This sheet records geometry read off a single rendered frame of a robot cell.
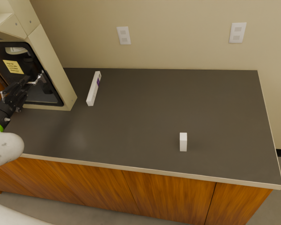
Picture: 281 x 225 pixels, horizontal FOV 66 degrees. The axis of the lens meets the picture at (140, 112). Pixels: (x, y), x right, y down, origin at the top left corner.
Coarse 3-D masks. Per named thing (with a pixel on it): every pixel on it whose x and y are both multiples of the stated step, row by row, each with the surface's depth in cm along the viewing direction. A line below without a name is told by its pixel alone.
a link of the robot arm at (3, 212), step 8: (0, 208) 41; (8, 208) 43; (0, 216) 40; (8, 216) 41; (16, 216) 42; (24, 216) 43; (0, 224) 39; (8, 224) 40; (16, 224) 40; (24, 224) 41; (32, 224) 42; (40, 224) 43; (48, 224) 44
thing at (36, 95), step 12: (0, 48) 97; (12, 48) 96; (24, 48) 94; (0, 60) 103; (12, 60) 102; (24, 60) 100; (36, 60) 98; (0, 72) 110; (24, 72) 106; (36, 72) 105; (48, 84) 109; (36, 96) 119; (48, 96) 117
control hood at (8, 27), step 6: (0, 18) 81; (6, 18) 81; (12, 18) 83; (0, 24) 78; (6, 24) 80; (12, 24) 83; (18, 24) 86; (0, 30) 78; (6, 30) 81; (12, 30) 83; (18, 30) 86; (0, 36) 86; (6, 36) 85; (12, 36) 85; (18, 36) 86; (24, 36) 89
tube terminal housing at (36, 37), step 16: (0, 0) 81; (16, 0) 84; (16, 16) 85; (32, 16) 93; (32, 32) 93; (32, 48) 95; (48, 48) 104; (48, 64) 105; (64, 80) 118; (64, 96) 119
